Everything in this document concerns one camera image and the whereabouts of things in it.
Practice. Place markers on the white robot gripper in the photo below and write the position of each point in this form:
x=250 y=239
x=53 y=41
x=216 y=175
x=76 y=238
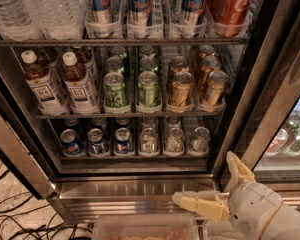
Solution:
x=253 y=206

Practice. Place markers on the silver green 7up can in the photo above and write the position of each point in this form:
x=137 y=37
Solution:
x=199 y=140

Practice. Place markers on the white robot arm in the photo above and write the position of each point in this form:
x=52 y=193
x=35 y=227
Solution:
x=284 y=225

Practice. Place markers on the silver can front middle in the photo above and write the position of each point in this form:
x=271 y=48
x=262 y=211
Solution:
x=175 y=140

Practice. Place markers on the glass fridge door right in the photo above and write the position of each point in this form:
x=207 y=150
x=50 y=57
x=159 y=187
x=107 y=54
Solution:
x=277 y=100

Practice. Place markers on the silver can front left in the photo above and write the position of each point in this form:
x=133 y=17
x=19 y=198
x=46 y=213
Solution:
x=148 y=141

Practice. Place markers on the gold can front right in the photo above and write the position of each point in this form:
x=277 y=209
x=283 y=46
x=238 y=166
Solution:
x=216 y=85

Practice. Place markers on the gold can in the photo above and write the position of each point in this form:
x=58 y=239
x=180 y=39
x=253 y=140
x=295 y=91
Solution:
x=207 y=65
x=216 y=85
x=178 y=64
x=182 y=85

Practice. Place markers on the blue Pepsi can right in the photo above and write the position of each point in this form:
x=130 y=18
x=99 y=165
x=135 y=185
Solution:
x=123 y=141

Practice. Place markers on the blue pepsi can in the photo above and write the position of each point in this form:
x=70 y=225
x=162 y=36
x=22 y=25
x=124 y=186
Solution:
x=97 y=144
x=72 y=145
x=123 y=141

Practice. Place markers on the gold can front left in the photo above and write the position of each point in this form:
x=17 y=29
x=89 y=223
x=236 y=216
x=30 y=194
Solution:
x=182 y=85

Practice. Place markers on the green can front right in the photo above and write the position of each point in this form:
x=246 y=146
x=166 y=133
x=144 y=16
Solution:
x=148 y=89

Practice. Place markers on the gold can middle right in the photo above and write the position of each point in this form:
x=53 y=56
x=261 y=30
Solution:
x=207 y=65

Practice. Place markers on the gold can middle left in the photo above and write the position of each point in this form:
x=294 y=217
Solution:
x=178 y=64

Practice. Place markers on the blue Pepsi can middle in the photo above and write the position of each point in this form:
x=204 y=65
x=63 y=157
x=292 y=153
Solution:
x=97 y=144

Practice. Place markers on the green can front left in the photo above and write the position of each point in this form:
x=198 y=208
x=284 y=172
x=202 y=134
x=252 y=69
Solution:
x=115 y=90

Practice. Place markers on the green can middle right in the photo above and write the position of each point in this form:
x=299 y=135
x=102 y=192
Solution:
x=149 y=64

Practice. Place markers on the blue Pepsi can left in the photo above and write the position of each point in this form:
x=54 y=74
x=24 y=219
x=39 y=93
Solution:
x=72 y=145

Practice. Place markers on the green can middle left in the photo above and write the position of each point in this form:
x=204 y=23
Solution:
x=115 y=64

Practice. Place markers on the red Coca-Cola can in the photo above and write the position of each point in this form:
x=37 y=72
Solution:
x=228 y=16

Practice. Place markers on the blue Red Bull can right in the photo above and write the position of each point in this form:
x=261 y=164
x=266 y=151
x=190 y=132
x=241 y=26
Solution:
x=188 y=16

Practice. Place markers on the blue red bull can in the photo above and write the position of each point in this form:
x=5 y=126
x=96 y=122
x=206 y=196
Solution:
x=103 y=15
x=140 y=17
x=188 y=16

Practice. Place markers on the blue Red Bull can middle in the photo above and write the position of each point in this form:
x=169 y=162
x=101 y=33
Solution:
x=140 y=17

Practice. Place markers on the steel fridge door left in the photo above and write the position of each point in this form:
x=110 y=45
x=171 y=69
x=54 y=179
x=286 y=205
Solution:
x=28 y=145

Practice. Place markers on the blue Red Bull can left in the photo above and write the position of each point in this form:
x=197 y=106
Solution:
x=103 y=15

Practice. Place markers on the clear plastic bin right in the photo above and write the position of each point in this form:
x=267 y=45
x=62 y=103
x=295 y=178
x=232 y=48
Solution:
x=214 y=230

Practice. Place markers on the clear plastic bin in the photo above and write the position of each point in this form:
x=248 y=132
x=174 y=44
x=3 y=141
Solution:
x=214 y=230
x=181 y=226

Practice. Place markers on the clear plastic bin left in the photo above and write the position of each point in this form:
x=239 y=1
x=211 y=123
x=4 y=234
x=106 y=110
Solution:
x=181 y=226

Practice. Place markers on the brown tea bottle right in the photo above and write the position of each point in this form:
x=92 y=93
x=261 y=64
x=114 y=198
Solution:
x=84 y=99

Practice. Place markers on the brown tea bottle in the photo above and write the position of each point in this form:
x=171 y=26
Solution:
x=84 y=99
x=45 y=85

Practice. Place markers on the brown tea bottle left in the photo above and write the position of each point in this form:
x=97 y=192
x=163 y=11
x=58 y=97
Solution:
x=45 y=85

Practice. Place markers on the clear water bottle right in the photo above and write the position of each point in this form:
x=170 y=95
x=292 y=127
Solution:
x=61 y=19

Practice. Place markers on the clear water bottle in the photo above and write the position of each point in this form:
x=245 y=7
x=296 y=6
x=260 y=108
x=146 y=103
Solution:
x=61 y=19
x=16 y=22

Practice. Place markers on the clear water bottle left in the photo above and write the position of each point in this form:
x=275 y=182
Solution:
x=16 y=22

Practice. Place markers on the middle wire shelf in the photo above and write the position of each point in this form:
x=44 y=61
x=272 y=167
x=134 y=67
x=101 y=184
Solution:
x=131 y=114

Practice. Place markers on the wire shelf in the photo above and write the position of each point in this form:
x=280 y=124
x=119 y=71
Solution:
x=122 y=42
x=131 y=114

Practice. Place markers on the top wire shelf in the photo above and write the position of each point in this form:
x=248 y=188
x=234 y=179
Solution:
x=122 y=42

